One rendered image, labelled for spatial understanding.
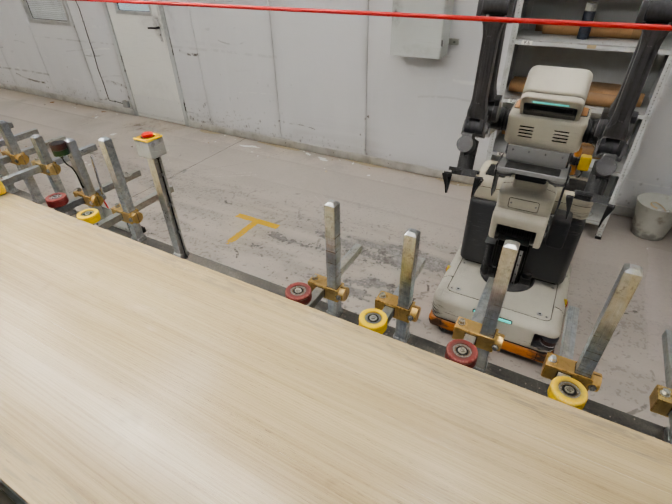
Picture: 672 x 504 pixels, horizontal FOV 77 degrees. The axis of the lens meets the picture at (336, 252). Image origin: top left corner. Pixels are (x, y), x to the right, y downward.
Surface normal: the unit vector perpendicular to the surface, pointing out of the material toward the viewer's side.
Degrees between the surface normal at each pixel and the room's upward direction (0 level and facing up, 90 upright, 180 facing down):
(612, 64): 90
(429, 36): 90
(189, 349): 0
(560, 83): 43
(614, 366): 0
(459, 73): 90
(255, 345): 0
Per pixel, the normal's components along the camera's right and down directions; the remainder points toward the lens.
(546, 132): -0.48, 0.62
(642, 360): -0.02, -0.81
